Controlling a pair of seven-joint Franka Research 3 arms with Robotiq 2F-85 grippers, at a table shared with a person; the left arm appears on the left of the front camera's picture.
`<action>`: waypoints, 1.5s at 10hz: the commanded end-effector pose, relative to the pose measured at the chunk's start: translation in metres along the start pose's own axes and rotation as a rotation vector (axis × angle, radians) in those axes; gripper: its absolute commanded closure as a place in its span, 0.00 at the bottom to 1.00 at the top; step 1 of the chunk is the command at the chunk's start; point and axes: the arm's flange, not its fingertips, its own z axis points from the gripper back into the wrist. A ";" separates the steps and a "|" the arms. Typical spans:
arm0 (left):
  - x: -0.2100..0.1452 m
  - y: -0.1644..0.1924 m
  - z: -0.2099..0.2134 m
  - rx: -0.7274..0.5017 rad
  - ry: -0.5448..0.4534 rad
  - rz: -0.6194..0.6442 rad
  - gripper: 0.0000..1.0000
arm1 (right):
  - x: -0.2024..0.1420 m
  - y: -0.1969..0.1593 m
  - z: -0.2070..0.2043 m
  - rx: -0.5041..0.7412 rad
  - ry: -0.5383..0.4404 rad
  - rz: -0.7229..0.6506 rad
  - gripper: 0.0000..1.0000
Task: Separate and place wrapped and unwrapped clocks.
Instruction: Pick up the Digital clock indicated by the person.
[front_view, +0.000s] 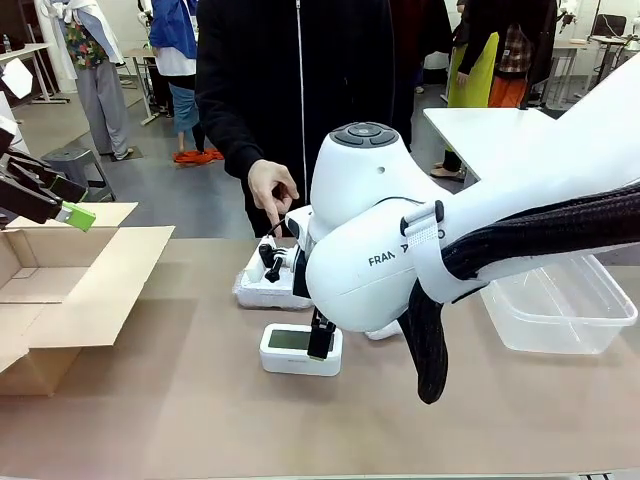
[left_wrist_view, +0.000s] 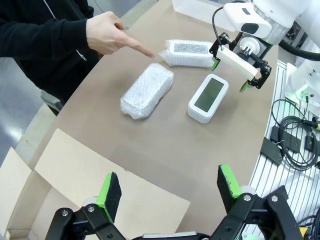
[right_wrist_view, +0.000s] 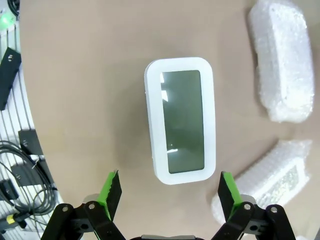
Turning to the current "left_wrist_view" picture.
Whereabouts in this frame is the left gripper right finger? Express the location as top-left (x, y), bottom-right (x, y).
top-left (209, 164), bottom-right (301, 240)

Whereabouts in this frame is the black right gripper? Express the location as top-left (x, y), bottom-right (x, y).
top-left (209, 32), bottom-right (273, 93)

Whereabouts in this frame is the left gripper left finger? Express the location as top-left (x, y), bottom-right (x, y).
top-left (46, 171), bottom-right (126, 240)

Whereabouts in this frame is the unwrapped white digital clock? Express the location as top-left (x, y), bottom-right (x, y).
top-left (186, 73), bottom-right (229, 124)

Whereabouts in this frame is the bubble-wrapped clock with printed label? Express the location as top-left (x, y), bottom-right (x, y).
top-left (157, 38), bottom-right (216, 69)

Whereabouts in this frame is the bubble-wrapped clock plain white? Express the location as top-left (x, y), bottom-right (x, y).
top-left (119, 62), bottom-right (175, 120)

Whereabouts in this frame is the person's right forearm black sleeve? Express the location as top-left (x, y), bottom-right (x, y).
top-left (0, 14), bottom-right (91, 58)

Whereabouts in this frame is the person's right hand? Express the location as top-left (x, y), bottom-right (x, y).
top-left (86, 11), bottom-right (155, 59)

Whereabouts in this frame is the white slotted mounting plate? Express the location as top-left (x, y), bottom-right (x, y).
top-left (247, 59), bottom-right (320, 240)

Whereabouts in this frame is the open cardboard box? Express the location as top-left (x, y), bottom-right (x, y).
top-left (0, 127), bottom-right (192, 240)

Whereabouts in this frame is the clear plastic container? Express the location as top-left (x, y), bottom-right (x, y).
top-left (171, 0), bottom-right (227, 25)

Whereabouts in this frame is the person's torso black zip jacket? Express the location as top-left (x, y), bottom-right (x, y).
top-left (0, 0), bottom-right (101, 101)

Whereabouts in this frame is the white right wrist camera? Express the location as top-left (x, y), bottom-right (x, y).
top-left (216, 46), bottom-right (260, 81)

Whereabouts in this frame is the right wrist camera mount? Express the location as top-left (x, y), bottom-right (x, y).
top-left (237, 36), bottom-right (262, 62)

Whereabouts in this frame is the thin black camera cable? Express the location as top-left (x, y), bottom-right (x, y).
top-left (211, 6), bottom-right (225, 49)

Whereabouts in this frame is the black metal bracket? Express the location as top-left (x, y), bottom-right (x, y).
top-left (259, 137), bottom-right (283, 166)

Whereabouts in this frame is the black braided cable hose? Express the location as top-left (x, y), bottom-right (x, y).
top-left (278, 39), bottom-right (320, 61)

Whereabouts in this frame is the coiled black cable bundle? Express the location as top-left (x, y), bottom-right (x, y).
top-left (271, 98), bottom-right (320, 172)

